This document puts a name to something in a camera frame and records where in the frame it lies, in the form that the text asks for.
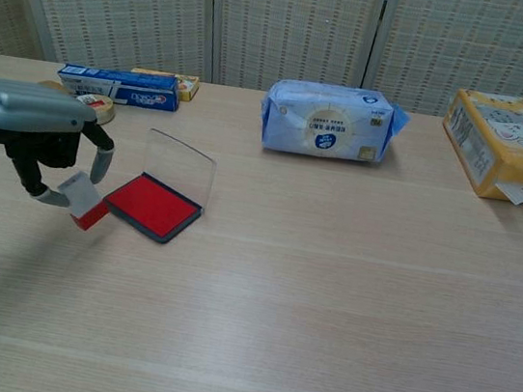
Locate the yellow food box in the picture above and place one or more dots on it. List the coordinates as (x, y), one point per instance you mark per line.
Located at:
(189, 89)

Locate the yellow cat tissue box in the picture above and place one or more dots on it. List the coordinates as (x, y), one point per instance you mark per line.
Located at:
(516, 154)

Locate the red ink pad clear lid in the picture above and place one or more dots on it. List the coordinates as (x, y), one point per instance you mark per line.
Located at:
(149, 204)

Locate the woven folding screen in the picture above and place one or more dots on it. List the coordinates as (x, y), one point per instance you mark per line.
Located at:
(285, 24)

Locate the blue toothpaste box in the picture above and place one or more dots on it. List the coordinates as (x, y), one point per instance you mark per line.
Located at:
(111, 86)

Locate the amber round bun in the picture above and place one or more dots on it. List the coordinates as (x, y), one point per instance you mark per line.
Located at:
(53, 85)

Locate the white and red stamp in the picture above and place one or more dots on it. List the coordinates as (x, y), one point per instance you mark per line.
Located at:
(80, 195)

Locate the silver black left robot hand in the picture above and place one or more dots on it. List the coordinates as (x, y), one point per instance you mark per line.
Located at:
(25, 109)

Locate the light blue wipes pack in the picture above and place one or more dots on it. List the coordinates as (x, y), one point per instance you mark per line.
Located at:
(325, 122)

